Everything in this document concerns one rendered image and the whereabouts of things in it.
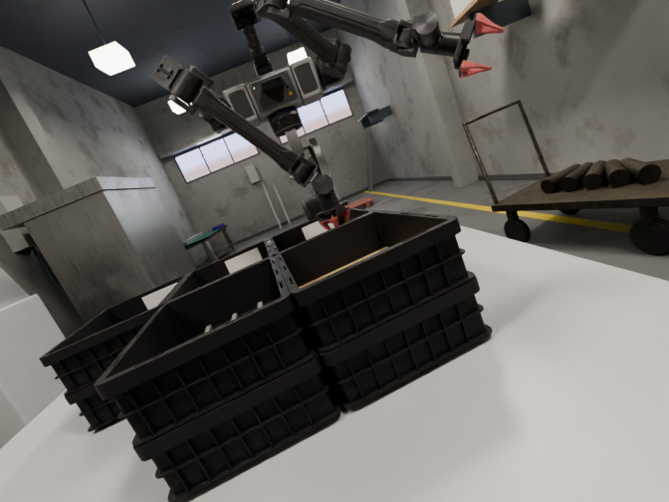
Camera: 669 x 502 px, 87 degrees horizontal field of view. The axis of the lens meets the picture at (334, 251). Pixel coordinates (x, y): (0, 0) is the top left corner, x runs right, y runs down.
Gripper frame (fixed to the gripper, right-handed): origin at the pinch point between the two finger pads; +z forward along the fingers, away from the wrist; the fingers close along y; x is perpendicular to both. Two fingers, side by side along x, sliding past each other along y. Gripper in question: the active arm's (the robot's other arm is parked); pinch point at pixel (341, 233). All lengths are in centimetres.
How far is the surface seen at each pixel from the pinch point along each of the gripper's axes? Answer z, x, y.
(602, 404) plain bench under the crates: 17, -67, -44
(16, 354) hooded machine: 17, 296, -67
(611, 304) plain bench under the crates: 17, -67, -21
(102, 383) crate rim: -7, -17, -77
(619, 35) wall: -26, -75, 304
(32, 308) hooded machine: -9, 321, -40
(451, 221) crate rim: -6, -51, -32
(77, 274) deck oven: -20, 403, 18
